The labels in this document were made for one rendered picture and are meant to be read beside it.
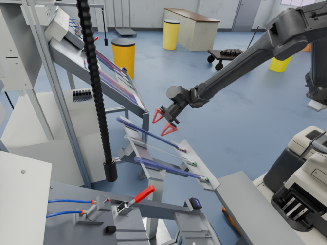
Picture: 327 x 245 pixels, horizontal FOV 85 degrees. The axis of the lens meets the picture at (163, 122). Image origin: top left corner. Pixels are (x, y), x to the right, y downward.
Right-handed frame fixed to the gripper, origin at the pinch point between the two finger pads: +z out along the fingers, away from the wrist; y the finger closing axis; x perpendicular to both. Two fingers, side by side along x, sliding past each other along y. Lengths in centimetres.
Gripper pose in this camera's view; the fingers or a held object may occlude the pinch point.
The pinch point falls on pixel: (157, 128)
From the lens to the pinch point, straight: 83.8
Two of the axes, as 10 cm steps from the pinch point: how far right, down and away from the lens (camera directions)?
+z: -6.6, 7.2, 2.0
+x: 6.1, 3.6, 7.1
